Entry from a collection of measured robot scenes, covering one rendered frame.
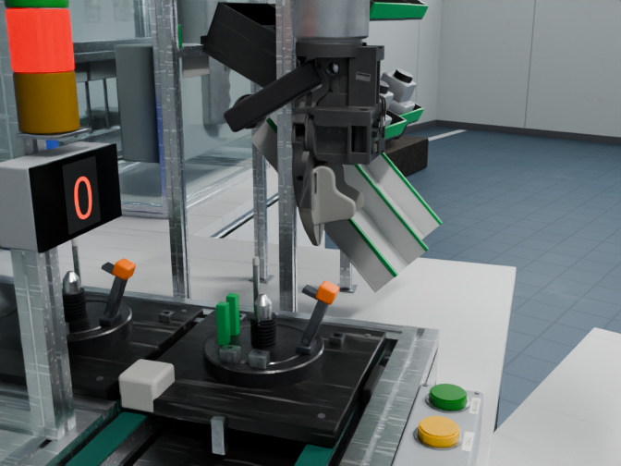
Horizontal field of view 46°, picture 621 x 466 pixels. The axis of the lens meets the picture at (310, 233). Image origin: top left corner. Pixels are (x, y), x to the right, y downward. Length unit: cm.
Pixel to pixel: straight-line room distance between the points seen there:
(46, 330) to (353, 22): 41
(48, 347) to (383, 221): 57
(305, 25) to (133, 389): 41
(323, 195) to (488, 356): 49
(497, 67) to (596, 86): 116
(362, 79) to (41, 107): 30
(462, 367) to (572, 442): 21
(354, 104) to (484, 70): 836
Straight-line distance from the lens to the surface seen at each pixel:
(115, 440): 78
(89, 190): 67
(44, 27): 64
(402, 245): 111
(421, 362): 89
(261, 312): 83
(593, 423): 102
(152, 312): 101
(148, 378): 80
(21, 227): 63
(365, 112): 71
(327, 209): 75
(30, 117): 65
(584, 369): 115
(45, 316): 72
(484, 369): 111
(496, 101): 904
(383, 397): 81
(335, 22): 71
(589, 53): 864
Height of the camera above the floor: 136
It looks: 17 degrees down
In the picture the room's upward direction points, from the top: straight up
